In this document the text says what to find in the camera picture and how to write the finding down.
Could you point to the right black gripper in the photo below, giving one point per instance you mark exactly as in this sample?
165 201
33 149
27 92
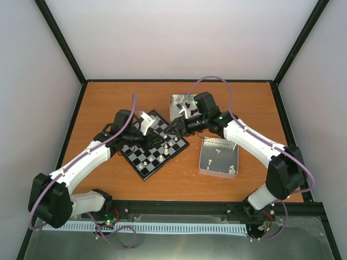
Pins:
180 124

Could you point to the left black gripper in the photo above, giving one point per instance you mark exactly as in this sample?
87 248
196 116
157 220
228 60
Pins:
160 138

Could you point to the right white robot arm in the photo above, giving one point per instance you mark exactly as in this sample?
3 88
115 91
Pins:
286 171

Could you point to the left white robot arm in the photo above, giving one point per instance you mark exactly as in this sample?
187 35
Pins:
52 199

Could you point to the black chess pieces pile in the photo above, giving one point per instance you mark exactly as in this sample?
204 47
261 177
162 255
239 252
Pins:
194 111

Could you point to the white chess pieces pile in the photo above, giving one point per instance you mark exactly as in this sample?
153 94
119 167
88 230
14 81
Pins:
222 161

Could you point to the green lit circuit board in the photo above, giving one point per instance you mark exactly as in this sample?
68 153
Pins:
112 218

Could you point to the gold square tin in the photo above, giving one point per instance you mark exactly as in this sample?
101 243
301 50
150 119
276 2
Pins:
189 101

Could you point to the black and silver chessboard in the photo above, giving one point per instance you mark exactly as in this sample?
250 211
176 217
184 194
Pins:
148 162

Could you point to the pink square tin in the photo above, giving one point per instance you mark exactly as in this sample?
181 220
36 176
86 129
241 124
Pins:
208 143

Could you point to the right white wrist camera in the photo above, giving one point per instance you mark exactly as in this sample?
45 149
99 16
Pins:
184 109

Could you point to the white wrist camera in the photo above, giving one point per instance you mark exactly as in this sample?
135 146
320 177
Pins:
147 122
184 109

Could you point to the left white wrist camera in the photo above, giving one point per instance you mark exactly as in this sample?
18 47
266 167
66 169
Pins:
147 122

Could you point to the light blue cable duct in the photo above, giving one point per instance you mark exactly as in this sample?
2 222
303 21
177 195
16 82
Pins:
155 228

